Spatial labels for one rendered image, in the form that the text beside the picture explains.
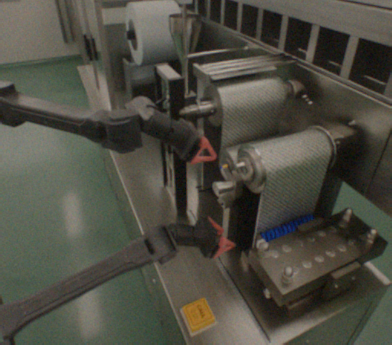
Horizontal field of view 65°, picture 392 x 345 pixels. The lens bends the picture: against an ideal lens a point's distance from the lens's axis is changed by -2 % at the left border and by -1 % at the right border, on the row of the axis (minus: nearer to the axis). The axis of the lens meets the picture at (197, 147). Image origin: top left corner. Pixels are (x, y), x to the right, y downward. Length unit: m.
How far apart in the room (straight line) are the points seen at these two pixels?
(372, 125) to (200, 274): 0.69
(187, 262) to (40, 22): 5.50
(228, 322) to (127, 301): 1.18
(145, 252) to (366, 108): 0.71
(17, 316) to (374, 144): 0.95
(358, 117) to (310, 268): 0.45
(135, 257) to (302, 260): 0.49
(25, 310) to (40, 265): 1.69
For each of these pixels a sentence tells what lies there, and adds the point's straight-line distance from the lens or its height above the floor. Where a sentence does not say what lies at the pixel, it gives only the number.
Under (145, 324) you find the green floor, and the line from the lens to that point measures 2.02.
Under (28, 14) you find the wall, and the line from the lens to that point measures 6.16.
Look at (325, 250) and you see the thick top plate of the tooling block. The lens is 1.03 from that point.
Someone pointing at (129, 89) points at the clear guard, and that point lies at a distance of 1.71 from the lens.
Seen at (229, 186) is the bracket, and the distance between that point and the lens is 0.93.
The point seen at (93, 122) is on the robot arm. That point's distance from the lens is 0.67.
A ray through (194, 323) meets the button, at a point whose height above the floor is 0.92.
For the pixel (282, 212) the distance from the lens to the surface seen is 1.02.
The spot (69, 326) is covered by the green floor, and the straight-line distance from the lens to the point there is 2.12.
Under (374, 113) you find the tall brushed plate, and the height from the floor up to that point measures 1.40.
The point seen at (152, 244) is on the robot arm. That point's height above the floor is 1.20.
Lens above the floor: 1.79
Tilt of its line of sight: 34 degrees down
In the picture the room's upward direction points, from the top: straight up
